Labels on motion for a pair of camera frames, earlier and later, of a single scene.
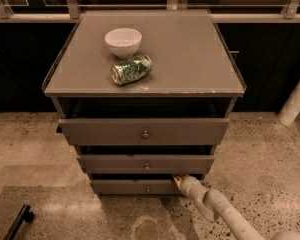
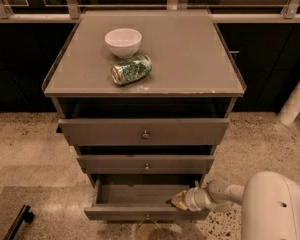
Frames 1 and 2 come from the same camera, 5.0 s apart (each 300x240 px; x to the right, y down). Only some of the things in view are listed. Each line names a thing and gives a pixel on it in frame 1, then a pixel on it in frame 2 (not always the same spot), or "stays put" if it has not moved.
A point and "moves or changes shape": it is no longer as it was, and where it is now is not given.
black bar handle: [24, 215] stays put
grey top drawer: [144, 131] stays put
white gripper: [187, 183] to [191, 199]
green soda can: [131, 69] stays put
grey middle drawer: [145, 164] stays put
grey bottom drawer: [136, 187] moves or changes shape
